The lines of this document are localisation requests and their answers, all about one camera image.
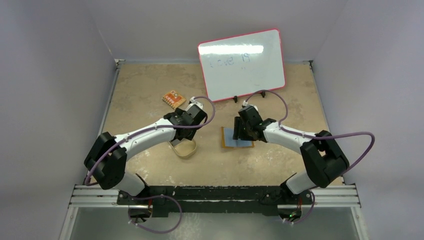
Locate yellow leather card holder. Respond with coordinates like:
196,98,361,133
220,127,255,149

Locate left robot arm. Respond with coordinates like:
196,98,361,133
84,101,208,205

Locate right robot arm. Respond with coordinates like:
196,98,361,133
234,105,350,204

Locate beige oval card tray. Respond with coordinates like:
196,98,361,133
168,139,198,160

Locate pink framed whiteboard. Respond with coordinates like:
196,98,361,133
197,28,286,102

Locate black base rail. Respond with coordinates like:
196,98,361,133
117,185,313,218

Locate aluminium frame rails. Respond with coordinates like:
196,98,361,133
60,60,369,240

